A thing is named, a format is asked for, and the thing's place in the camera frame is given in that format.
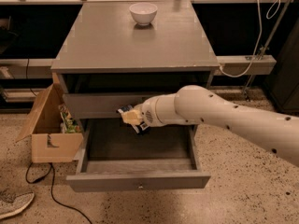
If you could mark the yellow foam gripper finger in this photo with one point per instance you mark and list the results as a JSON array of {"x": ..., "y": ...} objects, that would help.
[{"x": 132, "y": 117}]

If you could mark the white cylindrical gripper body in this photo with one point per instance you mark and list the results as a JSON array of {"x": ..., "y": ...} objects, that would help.
[{"x": 150, "y": 111}]

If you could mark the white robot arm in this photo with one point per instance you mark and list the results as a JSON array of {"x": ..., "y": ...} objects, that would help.
[{"x": 193, "y": 105}]

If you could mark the open grey bottom drawer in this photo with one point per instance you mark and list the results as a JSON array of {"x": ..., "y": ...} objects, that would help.
[{"x": 114, "y": 157}]

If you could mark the grey wooden drawer cabinet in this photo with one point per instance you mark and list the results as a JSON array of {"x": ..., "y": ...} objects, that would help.
[{"x": 107, "y": 51}]

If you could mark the green snack packets in box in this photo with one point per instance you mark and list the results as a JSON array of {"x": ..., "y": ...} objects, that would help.
[{"x": 68, "y": 125}]

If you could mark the open cardboard box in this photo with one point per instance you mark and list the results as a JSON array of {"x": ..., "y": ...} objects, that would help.
[{"x": 44, "y": 125}]

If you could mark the white ceramic bowl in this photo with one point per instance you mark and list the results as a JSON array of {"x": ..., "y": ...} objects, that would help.
[{"x": 143, "y": 13}]

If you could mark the grey knit sneaker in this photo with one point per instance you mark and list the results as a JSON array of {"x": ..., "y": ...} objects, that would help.
[{"x": 13, "y": 204}]

